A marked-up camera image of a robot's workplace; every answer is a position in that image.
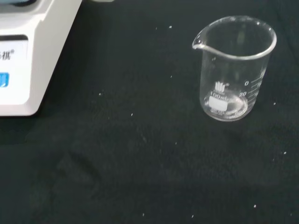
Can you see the black bench cloth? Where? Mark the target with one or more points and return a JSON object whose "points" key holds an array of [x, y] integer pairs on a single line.
{"points": [[149, 151]]}

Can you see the white electronic balance steel pan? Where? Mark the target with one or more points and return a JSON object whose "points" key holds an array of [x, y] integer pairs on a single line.
{"points": [[44, 46]]}

